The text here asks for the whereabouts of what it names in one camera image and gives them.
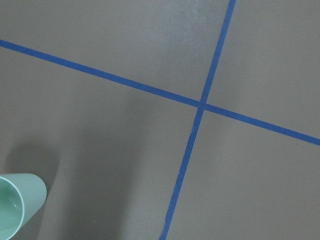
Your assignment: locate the green plastic cup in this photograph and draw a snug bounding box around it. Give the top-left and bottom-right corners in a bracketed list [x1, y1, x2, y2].
[0, 173, 47, 240]

